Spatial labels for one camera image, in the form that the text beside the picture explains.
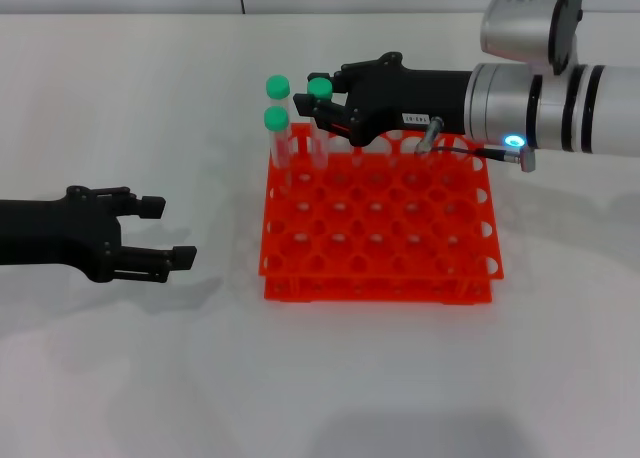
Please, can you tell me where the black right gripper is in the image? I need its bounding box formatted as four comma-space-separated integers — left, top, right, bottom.
292, 51, 475, 148

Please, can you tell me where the orange test tube rack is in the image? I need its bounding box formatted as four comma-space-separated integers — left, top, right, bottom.
258, 122, 505, 304

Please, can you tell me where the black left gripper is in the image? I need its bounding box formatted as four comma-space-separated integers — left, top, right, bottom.
0, 184, 198, 285

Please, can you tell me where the right arm connector cable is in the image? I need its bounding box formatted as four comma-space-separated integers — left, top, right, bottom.
413, 115, 539, 174

